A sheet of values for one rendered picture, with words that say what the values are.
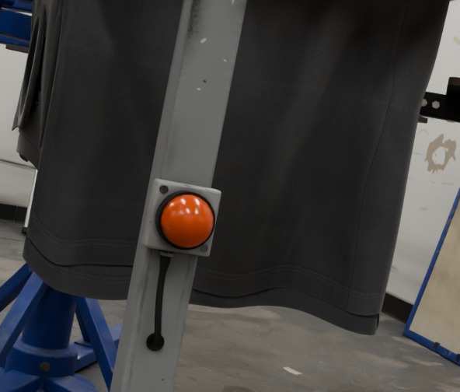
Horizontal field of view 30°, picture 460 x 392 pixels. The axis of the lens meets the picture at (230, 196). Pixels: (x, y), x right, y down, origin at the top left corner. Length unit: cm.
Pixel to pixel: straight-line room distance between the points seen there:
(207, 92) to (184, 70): 2
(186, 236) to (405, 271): 406
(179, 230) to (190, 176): 5
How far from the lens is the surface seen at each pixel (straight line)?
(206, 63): 63
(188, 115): 63
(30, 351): 227
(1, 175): 555
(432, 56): 103
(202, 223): 59
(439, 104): 207
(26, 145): 98
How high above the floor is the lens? 71
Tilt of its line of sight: 3 degrees down
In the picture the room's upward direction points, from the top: 11 degrees clockwise
